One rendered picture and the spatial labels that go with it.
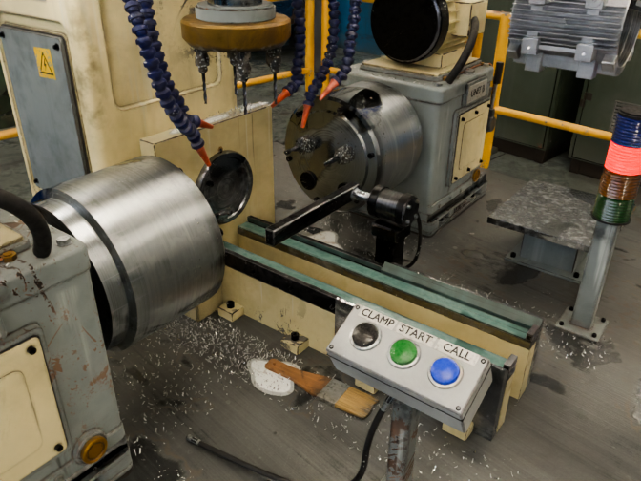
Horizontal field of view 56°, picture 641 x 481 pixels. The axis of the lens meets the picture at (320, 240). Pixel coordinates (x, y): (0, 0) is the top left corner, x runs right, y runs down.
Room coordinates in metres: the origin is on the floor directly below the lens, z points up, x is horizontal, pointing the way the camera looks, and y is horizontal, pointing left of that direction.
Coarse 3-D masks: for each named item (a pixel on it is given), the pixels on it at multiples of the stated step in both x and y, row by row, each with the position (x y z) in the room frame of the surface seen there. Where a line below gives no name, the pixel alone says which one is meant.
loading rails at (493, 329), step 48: (240, 240) 1.10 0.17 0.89; (288, 240) 1.04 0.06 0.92; (240, 288) 0.96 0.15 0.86; (288, 288) 0.88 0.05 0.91; (336, 288) 0.87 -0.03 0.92; (384, 288) 0.89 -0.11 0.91; (432, 288) 0.87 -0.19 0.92; (288, 336) 0.86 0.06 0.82; (480, 336) 0.78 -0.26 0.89; (528, 336) 0.73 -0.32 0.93; (480, 432) 0.65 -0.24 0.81
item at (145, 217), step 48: (48, 192) 0.74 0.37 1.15; (96, 192) 0.72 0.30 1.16; (144, 192) 0.75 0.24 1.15; (192, 192) 0.79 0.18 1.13; (96, 240) 0.66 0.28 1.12; (144, 240) 0.69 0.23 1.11; (192, 240) 0.73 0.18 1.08; (96, 288) 0.64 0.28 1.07; (144, 288) 0.66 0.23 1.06; (192, 288) 0.72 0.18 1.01; (144, 336) 0.68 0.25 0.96
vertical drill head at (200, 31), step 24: (216, 0) 1.00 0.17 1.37; (240, 0) 1.00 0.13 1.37; (264, 0) 1.08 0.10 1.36; (192, 24) 0.98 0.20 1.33; (216, 24) 0.97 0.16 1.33; (240, 24) 0.97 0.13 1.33; (264, 24) 0.98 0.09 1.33; (288, 24) 1.02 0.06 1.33; (216, 48) 0.96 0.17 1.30; (240, 48) 0.96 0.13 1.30; (264, 48) 0.98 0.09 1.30; (240, 72) 0.97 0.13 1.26
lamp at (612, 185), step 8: (608, 176) 0.92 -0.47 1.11; (616, 176) 0.91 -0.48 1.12; (624, 176) 0.91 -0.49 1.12; (632, 176) 0.90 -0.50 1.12; (640, 176) 0.91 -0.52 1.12; (600, 184) 0.94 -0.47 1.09; (608, 184) 0.92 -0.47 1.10; (616, 184) 0.91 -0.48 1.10; (624, 184) 0.90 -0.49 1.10; (632, 184) 0.90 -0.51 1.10; (600, 192) 0.93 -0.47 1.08; (608, 192) 0.92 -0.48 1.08; (616, 192) 0.91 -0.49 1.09; (624, 192) 0.90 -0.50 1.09; (632, 192) 0.91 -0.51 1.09
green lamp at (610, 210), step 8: (600, 200) 0.93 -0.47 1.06; (608, 200) 0.91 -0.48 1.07; (616, 200) 0.91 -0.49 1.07; (624, 200) 0.91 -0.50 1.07; (632, 200) 0.91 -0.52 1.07; (600, 208) 0.92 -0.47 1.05; (608, 208) 0.91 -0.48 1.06; (616, 208) 0.91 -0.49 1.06; (624, 208) 0.90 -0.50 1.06; (600, 216) 0.92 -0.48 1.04; (608, 216) 0.91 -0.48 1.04; (616, 216) 0.90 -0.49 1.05; (624, 216) 0.90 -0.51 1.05
